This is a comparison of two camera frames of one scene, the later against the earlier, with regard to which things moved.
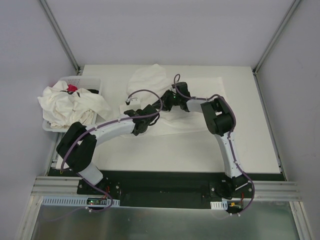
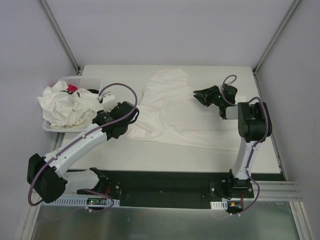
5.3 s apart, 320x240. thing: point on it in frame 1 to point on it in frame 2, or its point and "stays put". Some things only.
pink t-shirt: (71, 88) stays put
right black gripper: (157, 103) to (210, 95)
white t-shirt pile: (64, 108) stays put
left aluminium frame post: (57, 31) stays put
